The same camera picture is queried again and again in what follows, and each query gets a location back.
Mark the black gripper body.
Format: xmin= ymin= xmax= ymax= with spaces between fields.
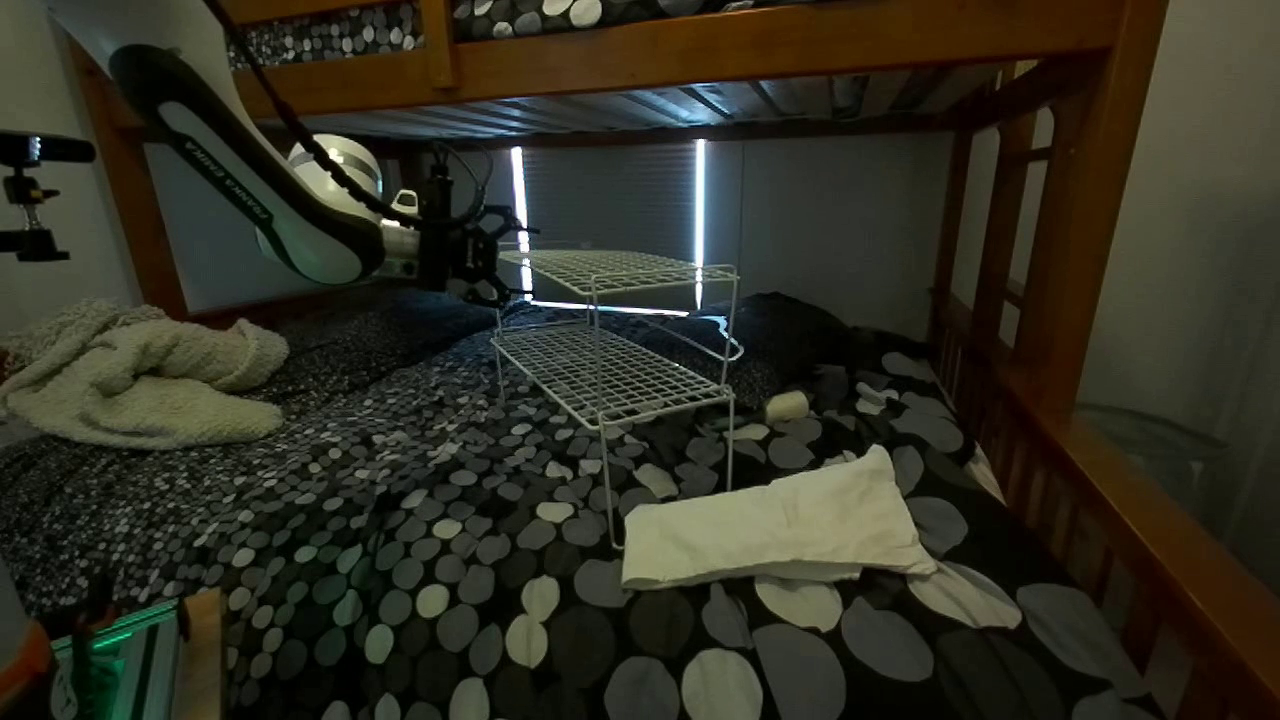
xmin=416 ymin=151 xmax=520 ymax=304

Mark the white wire rack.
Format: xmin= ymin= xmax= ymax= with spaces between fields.
xmin=490 ymin=244 xmax=746 ymax=548

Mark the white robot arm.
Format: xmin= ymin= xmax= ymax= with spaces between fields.
xmin=50 ymin=0 xmax=520 ymax=308

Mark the white clothes hanger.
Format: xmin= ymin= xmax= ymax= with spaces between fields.
xmin=496 ymin=299 xmax=746 ymax=366

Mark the black grey dotted bedspread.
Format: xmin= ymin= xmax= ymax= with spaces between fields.
xmin=0 ymin=299 xmax=1158 ymax=720

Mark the upper bunk dotted bedding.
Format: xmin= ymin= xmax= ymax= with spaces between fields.
xmin=225 ymin=0 xmax=804 ymax=73

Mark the cream fluffy blanket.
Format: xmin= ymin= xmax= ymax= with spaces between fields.
xmin=0 ymin=299 xmax=292 ymax=447

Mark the dark window blind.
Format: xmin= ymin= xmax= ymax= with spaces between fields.
xmin=502 ymin=137 xmax=949 ymax=338

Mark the folded white cloth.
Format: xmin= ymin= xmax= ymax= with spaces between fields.
xmin=622 ymin=443 xmax=938 ymax=590

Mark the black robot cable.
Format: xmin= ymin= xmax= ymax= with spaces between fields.
xmin=200 ymin=0 xmax=416 ymax=225

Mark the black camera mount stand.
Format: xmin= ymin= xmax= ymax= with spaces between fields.
xmin=0 ymin=133 xmax=97 ymax=266

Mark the wooden bunk bed frame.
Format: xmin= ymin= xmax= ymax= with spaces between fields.
xmin=90 ymin=0 xmax=1280 ymax=720

